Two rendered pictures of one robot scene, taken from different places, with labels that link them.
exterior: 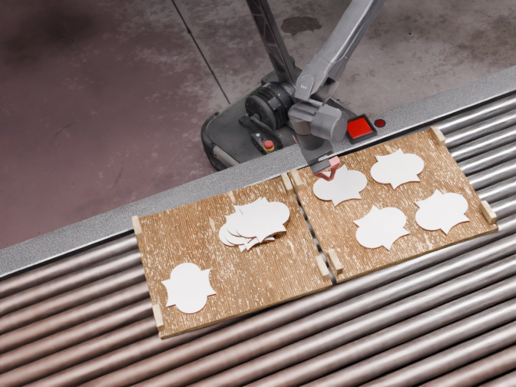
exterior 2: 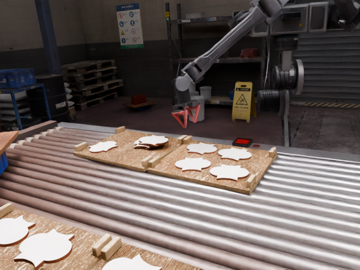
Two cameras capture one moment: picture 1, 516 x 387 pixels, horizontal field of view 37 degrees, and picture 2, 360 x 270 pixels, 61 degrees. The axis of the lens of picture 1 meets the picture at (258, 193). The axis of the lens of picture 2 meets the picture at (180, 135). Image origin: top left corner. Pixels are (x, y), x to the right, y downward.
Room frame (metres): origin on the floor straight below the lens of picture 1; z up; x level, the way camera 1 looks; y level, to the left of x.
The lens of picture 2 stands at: (0.22, -0.98, 1.44)
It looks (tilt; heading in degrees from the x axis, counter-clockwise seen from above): 19 degrees down; 43
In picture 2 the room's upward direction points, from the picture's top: 4 degrees counter-clockwise
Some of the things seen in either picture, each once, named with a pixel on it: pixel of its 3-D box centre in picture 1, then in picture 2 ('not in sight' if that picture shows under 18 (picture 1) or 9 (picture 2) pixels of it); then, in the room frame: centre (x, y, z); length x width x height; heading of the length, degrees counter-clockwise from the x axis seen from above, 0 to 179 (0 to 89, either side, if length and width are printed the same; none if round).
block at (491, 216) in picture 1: (487, 212); (251, 181); (1.04, -0.54, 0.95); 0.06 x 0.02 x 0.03; 11
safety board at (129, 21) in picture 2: not in sight; (129, 27); (4.74, 4.46, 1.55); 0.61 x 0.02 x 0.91; 105
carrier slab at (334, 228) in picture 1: (388, 200); (214, 162); (1.13, -0.32, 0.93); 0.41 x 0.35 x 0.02; 101
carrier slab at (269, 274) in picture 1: (227, 252); (132, 147); (1.06, 0.09, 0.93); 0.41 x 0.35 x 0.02; 100
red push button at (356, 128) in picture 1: (358, 129); (242, 142); (1.39, -0.29, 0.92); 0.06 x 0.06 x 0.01; 14
